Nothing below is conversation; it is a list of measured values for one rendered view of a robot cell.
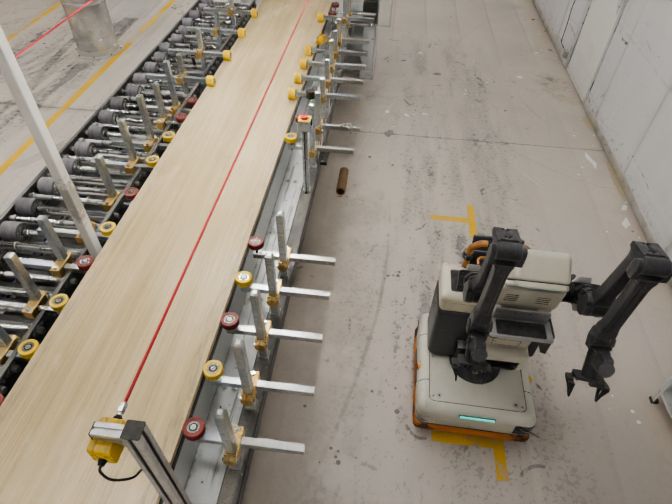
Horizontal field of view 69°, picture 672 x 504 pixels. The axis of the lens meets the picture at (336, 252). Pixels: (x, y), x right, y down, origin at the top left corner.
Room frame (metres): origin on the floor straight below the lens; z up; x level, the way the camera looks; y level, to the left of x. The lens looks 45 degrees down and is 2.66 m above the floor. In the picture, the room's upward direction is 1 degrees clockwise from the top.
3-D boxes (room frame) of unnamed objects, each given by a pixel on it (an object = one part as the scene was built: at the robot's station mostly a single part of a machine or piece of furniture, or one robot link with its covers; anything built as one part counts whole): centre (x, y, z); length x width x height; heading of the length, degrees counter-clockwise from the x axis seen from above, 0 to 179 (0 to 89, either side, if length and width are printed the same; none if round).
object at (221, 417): (0.74, 0.37, 0.90); 0.04 x 0.04 x 0.48; 84
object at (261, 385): (1.03, 0.29, 0.81); 0.43 x 0.03 x 0.04; 84
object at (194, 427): (0.80, 0.51, 0.85); 0.08 x 0.08 x 0.11
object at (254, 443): (0.78, 0.32, 0.82); 0.43 x 0.03 x 0.04; 84
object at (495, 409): (1.51, -0.80, 0.16); 0.67 x 0.64 x 0.25; 173
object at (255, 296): (1.24, 0.32, 0.92); 0.04 x 0.04 x 0.48; 84
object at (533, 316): (1.22, -0.76, 0.99); 0.28 x 0.16 x 0.22; 83
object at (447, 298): (1.60, -0.81, 0.59); 0.55 x 0.34 x 0.83; 83
